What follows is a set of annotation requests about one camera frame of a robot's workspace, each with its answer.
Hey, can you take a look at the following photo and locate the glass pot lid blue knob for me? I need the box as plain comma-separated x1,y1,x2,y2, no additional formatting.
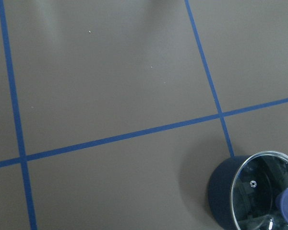
230,151,288,230

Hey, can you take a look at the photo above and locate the dark blue saucepan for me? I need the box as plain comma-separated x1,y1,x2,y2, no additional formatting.
207,155,250,230

